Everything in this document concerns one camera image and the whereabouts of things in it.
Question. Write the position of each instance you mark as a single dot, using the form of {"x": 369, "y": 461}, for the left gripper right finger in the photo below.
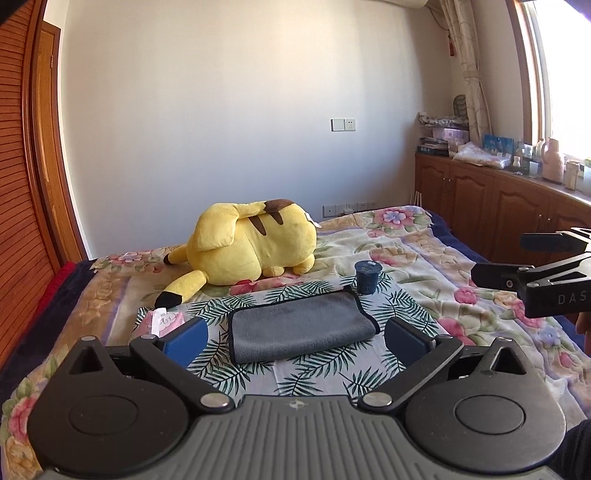
{"x": 423, "y": 357}

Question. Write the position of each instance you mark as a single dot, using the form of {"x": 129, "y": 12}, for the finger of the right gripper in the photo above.
{"x": 497, "y": 276}
{"x": 547, "y": 242}

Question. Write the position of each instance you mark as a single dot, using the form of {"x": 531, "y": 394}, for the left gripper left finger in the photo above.
{"x": 164, "y": 361}

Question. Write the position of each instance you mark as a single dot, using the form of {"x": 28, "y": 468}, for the purple grey microfiber towel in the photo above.
{"x": 297, "y": 327}

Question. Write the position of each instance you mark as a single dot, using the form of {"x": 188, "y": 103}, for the pink tissue box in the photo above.
{"x": 159, "y": 322}

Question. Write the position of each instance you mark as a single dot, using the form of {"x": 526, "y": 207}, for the wooden low cabinet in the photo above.
{"x": 489, "y": 209}

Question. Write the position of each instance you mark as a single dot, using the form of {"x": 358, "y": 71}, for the pink ceramic jug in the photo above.
{"x": 553, "y": 164}

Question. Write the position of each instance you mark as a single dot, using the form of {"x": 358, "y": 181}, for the palm leaf print cloth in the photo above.
{"x": 352, "y": 370}

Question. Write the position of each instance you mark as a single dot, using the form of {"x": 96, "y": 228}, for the floral bed quilt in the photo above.
{"x": 425, "y": 280}

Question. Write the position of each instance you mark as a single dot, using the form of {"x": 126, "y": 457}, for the dark blue cup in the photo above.
{"x": 367, "y": 276}

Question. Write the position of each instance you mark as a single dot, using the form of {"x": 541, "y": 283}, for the blue photo card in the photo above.
{"x": 499, "y": 146}

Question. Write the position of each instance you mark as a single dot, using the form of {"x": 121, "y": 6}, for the clear plastic bag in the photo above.
{"x": 472, "y": 154}

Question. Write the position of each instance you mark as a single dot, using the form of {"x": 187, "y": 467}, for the yellow plush toy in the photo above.
{"x": 234, "y": 242}

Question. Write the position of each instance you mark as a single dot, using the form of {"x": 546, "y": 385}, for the red blanket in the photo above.
{"x": 53, "y": 287}

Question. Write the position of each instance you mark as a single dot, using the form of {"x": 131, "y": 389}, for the stack of boxes and books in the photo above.
{"x": 443, "y": 133}

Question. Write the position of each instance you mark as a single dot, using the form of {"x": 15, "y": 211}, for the wooden slatted wardrobe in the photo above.
{"x": 29, "y": 257}

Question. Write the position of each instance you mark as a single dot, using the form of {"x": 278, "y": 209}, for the wooden door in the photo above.
{"x": 57, "y": 202}

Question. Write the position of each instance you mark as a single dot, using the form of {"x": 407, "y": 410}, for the patterned beige curtain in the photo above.
{"x": 460, "y": 19}

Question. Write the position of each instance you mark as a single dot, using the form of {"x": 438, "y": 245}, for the wall power strip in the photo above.
{"x": 332, "y": 211}

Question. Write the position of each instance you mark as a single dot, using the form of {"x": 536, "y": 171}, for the white wall switch socket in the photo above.
{"x": 343, "y": 125}

